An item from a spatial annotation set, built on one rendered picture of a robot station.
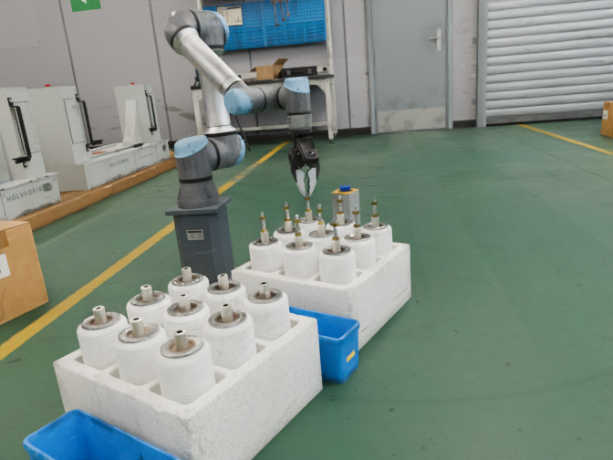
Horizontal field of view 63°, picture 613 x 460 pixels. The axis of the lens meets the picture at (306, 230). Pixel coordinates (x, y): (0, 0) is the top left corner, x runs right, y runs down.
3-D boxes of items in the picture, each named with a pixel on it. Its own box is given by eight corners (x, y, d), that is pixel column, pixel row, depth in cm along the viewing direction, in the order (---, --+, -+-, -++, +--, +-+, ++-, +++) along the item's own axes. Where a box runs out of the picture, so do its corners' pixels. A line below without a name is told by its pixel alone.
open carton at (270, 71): (261, 80, 623) (259, 61, 617) (290, 78, 609) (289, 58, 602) (249, 81, 597) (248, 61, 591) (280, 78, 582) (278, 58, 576)
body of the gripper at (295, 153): (310, 163, 165) (307, 126, 162) (317, 167, 157) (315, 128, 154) (288, 166, 164) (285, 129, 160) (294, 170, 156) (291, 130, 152)
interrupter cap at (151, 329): (109, 339, 94) (109, 336, 94) (142, 322, 100) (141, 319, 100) (135, 348, 90) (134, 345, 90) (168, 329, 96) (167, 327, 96)
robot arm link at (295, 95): (293, 78, 158) (314, 76, 153) (296, 113, 161) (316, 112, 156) (275, 78, 152) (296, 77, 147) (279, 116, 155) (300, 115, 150)
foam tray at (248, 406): (70, 436, 107) (52, 361, 102) (202, 351, 137) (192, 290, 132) (202, 509, 85) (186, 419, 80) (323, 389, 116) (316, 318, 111)
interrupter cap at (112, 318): (73, 327, 101) (73, 324, 100) (106, 311, 107) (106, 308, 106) (96, 335, 97) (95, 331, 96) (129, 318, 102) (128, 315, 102)
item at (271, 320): (243, 376, 111) (233, 301, 106) (269, 356, 118) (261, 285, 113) (277, 388, 106) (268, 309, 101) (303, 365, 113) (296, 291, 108)
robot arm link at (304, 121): (314, 113, 153) (288, 116, 151) (315, 129, 154) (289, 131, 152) (307, 112, 160) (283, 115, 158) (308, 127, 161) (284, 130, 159)
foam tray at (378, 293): (237, 327, 150) (230, 270, 145) (308, 280, 181) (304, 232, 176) (354, 356, 129) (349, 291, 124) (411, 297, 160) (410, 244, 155)
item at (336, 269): (365, 316, 134) (361, 252, 129) (332, 325, 131) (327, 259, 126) (348, 303, 143) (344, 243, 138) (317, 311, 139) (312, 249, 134)
